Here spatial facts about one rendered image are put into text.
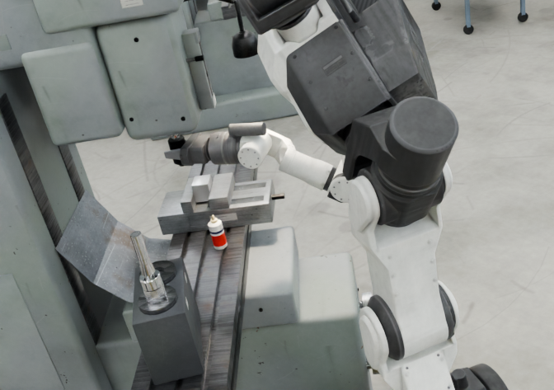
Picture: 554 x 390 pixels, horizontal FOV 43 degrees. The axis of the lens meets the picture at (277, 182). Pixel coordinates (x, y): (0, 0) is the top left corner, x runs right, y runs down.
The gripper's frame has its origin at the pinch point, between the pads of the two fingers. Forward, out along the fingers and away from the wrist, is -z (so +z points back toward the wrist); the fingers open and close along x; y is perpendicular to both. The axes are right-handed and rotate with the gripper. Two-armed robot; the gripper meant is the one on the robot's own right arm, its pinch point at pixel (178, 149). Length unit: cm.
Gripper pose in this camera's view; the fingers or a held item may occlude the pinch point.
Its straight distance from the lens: 196.7
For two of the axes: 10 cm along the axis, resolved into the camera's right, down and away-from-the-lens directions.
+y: 1.9, 8.5, 4.8
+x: -2.8, 5.2, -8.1
